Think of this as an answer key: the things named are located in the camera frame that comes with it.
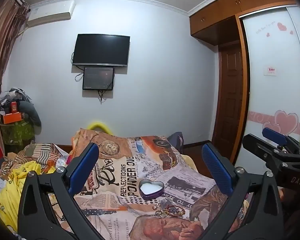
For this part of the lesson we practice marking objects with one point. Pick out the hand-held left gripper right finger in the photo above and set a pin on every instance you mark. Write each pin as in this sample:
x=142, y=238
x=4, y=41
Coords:
x=215, y=166

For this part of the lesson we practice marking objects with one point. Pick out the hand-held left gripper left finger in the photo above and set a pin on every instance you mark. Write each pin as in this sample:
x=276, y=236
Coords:
x=86, y=163

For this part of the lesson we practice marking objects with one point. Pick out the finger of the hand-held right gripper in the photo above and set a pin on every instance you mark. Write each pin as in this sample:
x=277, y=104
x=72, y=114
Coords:
x=261, y=147
x=273, y=135

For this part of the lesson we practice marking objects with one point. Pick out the purple heart-shaped tin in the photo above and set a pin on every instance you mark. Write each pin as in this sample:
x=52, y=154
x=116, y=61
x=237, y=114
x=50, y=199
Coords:
x=151, y=188

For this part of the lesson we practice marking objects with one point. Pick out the yellow round cushion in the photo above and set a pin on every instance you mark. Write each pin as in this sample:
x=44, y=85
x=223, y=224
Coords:
x=97, y=124

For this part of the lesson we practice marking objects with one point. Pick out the white heart-print wardrobe door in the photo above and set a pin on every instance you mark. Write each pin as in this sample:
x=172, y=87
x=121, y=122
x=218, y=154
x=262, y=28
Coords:
x=272, y=92

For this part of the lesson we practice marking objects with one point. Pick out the newspaper print blanket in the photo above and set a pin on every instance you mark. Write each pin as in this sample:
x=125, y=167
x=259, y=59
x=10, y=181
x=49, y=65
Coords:
x=130, y=175

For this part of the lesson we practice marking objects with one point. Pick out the dark blue bag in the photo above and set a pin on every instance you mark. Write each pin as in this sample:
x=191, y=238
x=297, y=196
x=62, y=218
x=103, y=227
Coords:
x=176, y=140

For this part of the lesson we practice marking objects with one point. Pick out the brown wooden door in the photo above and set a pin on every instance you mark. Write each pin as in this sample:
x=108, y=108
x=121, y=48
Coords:
x=230, y=97

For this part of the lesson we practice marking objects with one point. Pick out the white red label sticker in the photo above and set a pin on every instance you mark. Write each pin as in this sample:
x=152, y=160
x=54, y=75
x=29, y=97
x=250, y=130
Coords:
x=270, y=70

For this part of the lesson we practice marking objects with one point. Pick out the pile of grey clothes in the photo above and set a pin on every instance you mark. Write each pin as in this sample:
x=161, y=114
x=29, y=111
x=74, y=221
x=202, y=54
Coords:
x=31, y=110

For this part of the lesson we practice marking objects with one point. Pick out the yellow cloth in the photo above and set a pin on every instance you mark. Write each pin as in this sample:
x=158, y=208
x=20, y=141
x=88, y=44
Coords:
x=12, y=187

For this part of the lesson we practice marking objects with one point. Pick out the orange box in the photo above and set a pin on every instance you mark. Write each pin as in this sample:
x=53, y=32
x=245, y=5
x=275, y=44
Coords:
x=12, y=118

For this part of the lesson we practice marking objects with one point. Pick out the small red box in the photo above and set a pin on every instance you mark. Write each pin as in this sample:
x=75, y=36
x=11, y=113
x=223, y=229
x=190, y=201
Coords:
x=13, y=107

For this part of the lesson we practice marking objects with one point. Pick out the wooden overhead cabinet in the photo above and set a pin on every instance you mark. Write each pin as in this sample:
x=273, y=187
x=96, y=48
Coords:
x=215, y=20

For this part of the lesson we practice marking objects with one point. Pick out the brown striped curtain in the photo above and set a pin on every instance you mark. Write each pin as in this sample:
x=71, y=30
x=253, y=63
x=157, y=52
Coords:
x=2, y=45

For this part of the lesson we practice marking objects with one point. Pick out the white air conditioner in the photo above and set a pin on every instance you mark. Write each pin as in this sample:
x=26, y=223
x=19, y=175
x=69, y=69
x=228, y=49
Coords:
x=50, y=13

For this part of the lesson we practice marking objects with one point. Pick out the small black wall monitor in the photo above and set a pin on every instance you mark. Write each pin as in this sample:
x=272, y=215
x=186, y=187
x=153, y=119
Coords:
x=98, y=78

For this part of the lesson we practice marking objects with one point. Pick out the black wall television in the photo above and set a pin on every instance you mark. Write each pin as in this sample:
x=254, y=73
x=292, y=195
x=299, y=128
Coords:
x=101, y=50

